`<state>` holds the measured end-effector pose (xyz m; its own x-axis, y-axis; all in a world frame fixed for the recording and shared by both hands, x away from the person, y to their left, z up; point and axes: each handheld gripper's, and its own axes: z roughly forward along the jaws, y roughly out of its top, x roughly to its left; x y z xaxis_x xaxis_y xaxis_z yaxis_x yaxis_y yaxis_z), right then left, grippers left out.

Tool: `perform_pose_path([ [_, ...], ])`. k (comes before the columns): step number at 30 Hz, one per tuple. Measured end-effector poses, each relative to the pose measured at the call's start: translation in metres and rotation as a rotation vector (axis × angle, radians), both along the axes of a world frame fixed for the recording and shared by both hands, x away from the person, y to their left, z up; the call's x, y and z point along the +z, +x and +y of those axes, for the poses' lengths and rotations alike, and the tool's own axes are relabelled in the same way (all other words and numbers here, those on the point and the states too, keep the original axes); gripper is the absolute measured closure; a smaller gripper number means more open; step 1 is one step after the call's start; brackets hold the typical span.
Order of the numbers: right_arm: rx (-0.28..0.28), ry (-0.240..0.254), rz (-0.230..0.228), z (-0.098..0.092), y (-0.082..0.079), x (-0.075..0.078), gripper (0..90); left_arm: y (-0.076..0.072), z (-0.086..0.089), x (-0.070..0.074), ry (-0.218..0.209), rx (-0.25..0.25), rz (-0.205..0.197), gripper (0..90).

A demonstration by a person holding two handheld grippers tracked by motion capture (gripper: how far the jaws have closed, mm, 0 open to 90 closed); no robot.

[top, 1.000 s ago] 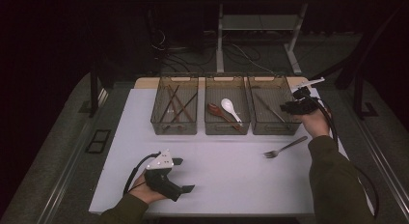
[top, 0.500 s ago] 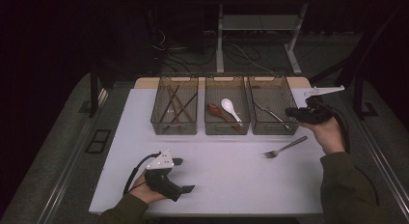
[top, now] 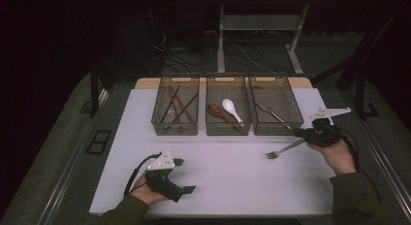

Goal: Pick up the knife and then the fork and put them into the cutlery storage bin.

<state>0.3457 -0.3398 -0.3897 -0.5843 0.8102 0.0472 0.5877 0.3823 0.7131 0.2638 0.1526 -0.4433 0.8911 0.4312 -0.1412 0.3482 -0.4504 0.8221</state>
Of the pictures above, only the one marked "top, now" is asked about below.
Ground smoky transparent plastic bin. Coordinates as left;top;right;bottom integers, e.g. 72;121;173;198
150;74;201;137
246;74;304;137
205;74;253;137

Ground white ceramic spoon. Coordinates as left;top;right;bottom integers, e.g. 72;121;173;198
221;98;244;124

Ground black floor cables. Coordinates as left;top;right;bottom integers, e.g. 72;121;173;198
151;27;279;76

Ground black metal stand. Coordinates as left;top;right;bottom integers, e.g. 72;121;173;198
90;61;112;118
311;5;411;121

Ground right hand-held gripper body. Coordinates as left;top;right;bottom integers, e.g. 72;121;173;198
304;106;352;147

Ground person's left hand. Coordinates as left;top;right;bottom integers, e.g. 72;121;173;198
129;173;170;206

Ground brown wooden spoon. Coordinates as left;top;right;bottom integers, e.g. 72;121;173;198
207;103;246;133

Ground white table cover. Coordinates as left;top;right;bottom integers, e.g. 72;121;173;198
89;87;377;218

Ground person's right hand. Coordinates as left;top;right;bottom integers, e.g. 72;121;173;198
306;140;357;177

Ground wooden table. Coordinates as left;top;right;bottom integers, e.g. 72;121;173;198
134;77;314;90

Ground white metal desk frame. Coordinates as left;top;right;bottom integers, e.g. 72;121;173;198
205;0;358;77

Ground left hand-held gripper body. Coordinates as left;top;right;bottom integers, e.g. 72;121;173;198
144;149;185;204

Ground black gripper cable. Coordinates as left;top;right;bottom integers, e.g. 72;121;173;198
124;152;162;198
338;127;382;204

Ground white floor cable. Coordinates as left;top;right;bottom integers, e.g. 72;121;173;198
231;43;275;74

